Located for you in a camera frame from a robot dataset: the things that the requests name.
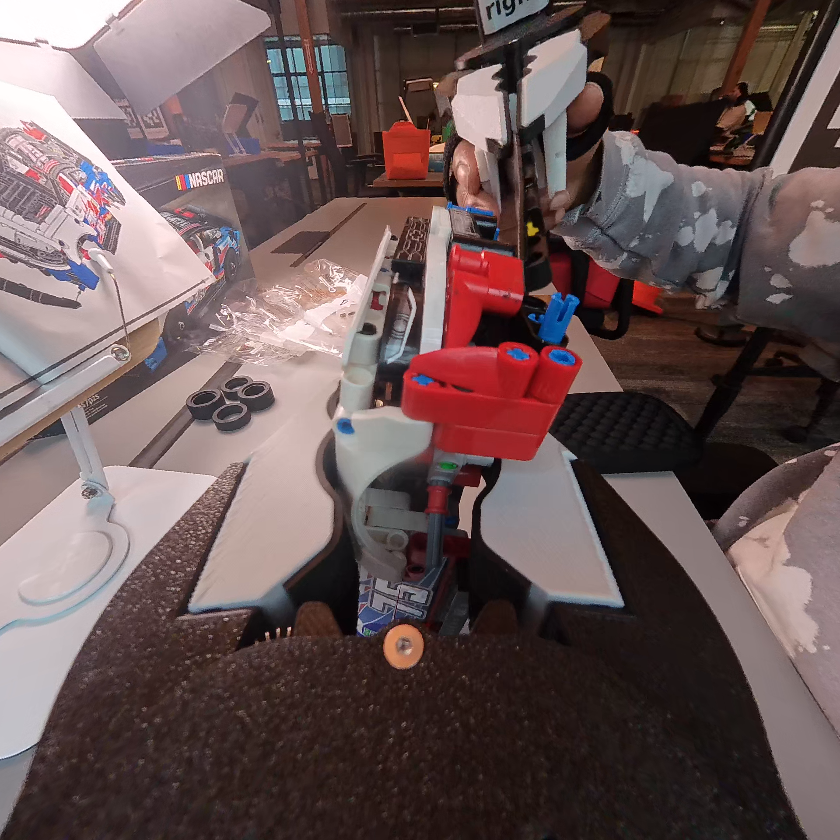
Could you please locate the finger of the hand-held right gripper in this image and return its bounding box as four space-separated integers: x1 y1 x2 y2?
518 29 589 211
451 62 522 257

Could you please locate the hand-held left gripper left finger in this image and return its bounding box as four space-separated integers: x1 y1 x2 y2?
187 374 349 614

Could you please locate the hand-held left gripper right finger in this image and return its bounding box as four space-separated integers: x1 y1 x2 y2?
469 446 624 608

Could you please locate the toy brick race car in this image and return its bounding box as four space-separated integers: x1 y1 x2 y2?
331 203 585 637

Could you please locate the person's right forearm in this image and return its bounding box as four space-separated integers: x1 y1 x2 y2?
554 130 840 382

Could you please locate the light grey desk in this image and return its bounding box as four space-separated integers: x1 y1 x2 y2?
0 256 840 840

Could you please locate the dark desk mat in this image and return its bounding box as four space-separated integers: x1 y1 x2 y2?
270 202 368 266

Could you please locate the person's right hand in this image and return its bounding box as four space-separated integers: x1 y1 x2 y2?
449 82 608 227

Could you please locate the orange bag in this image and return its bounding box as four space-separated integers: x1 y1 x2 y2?
382 120 432 180

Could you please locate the black mesh office chair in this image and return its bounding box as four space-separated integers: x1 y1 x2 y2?
548 390 782 519

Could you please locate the paned window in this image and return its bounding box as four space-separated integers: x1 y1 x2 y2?
264 36 349 122

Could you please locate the red chair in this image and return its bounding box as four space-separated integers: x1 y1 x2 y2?
548 252 664 342

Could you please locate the crumpled clear plastic bag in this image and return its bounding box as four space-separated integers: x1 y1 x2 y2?
197 258 375 368

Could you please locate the black tripod stand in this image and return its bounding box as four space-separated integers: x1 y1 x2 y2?
692 322 840 447

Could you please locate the person's torso in bleached hoodie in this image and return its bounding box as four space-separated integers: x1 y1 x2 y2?
712 443 840 723

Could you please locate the open cardboard box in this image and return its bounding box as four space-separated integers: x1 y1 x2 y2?
220 92 260 142

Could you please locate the fiducial marker sign board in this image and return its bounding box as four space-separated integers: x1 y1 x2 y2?
764 0 840 178

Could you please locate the black toy car box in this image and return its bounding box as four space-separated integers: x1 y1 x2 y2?
79 152 257 434

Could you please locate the studio light panel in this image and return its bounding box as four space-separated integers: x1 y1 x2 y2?
0 0 273 122

